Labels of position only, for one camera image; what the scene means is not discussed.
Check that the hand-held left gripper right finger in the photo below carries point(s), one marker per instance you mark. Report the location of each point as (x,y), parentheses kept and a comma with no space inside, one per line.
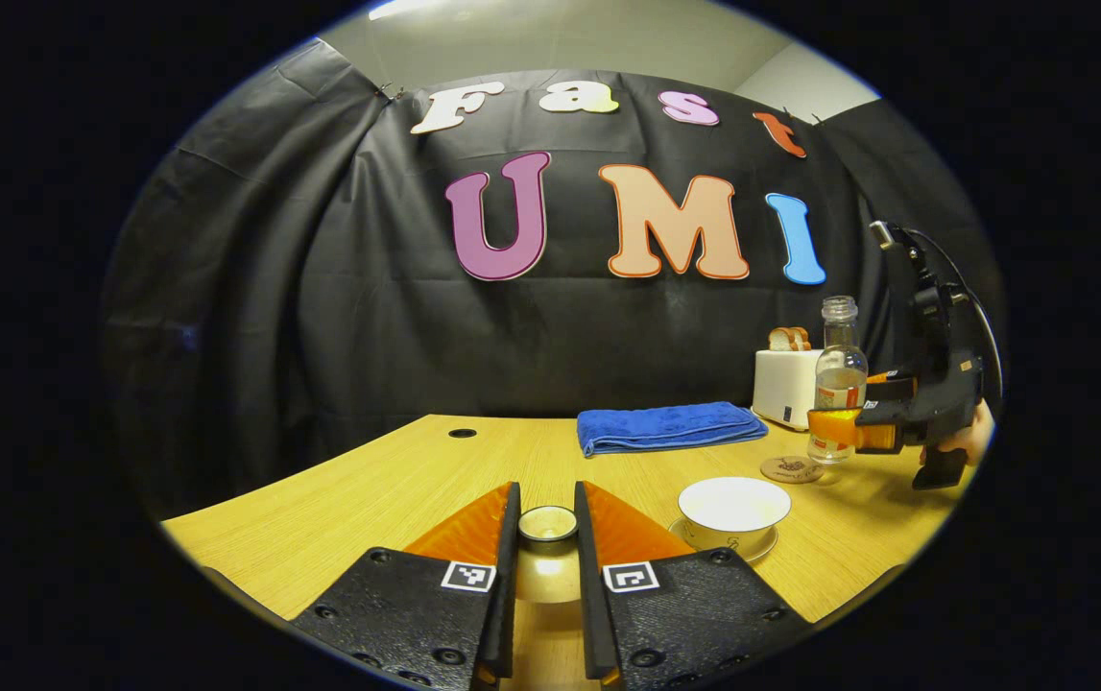
(590,595)

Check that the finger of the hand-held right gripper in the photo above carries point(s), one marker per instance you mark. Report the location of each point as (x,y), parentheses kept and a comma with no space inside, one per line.
(848,427)
(891,377)

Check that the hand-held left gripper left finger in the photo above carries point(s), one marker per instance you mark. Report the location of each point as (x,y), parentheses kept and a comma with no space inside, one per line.
(507,595)

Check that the cream teacup lid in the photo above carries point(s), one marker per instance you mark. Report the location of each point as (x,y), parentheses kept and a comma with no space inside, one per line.
(548,576)

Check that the clear glass water bottle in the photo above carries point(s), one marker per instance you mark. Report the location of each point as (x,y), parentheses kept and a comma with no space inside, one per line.
(838,374)

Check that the round brown coaster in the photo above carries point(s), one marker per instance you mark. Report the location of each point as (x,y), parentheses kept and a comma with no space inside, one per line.
(785,471)

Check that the cream teacup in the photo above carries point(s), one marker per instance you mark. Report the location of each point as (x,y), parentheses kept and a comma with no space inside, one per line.
(733,509)

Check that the white toaster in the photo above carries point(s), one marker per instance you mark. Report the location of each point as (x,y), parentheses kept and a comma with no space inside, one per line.
(780,389)

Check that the toast bread slice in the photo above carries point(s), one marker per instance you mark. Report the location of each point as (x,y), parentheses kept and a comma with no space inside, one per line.
(780,340)
(801,338)

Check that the blue folded towel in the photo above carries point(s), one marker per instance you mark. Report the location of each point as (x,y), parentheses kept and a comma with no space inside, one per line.
(665,427)

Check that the black backdrop cloth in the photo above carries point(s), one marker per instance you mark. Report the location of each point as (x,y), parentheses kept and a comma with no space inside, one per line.
(368,336)

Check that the ceiling light panel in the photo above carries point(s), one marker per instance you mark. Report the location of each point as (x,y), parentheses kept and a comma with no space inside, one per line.
(396,10)

